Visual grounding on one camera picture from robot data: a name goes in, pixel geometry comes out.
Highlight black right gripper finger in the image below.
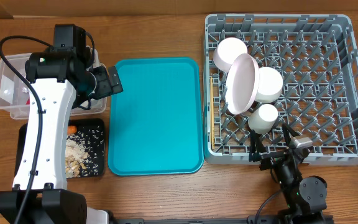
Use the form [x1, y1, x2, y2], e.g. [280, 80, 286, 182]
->
[250, 129, 266, 154]
[282, 123, 300, 146]

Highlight white cup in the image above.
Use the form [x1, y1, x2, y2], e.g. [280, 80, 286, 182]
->
[248, 104, 278, 134]

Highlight white bowl with food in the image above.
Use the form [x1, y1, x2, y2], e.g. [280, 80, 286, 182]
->
[255, 67, 283, 103]

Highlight orange carrot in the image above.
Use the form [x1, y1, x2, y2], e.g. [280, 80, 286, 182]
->
[67, 126, 77, 135]

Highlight pink plate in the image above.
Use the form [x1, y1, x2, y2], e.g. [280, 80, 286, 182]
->
[225, 54, 259, 114]

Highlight pink shallow bowl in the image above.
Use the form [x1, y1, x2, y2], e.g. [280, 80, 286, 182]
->
[213, 37, 248, 72]

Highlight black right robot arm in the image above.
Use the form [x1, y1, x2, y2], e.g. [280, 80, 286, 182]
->
[248, 123, 334, 224]

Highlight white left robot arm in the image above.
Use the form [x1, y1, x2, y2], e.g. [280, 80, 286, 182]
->
[0, 47, 116, 223]

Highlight grey dishwasher rack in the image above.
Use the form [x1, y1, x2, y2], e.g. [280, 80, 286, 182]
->
[203, 14, 358, 166]

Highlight black tray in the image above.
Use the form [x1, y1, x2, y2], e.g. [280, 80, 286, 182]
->
[14, 118, 106, 179]

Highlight teal plastic tray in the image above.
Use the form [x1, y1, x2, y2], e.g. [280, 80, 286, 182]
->
[108, 57, 204, 176]

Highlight spilled rice and food scraps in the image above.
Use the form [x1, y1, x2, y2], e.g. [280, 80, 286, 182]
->
[65, 141, 87, 179]

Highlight clear plastic bin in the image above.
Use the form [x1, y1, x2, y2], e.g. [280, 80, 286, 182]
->
[0, 50, 107, 119]

